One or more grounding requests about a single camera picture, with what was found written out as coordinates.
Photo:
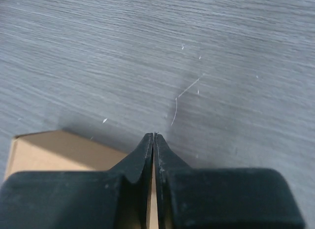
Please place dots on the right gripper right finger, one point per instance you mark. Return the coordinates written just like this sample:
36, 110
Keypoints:
221, 198

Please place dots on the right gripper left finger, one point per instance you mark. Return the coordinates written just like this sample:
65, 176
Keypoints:
118, 198

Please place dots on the brown cardboard box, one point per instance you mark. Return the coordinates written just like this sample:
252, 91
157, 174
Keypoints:
63, 151

